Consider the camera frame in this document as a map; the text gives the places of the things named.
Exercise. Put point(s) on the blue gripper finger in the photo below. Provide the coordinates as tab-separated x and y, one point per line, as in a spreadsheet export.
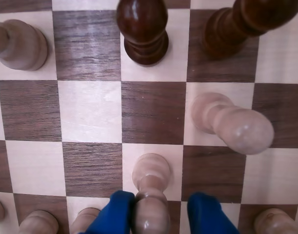
114	217
207	217

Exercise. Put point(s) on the wooden chessboard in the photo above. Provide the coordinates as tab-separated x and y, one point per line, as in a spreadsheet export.
90	109

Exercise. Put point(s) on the light wooden chess bishop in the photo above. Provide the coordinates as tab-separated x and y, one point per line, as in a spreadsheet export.
22	46

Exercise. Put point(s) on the dark wooden chess pawn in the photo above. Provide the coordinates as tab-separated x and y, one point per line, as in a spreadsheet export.
236	26
144	31

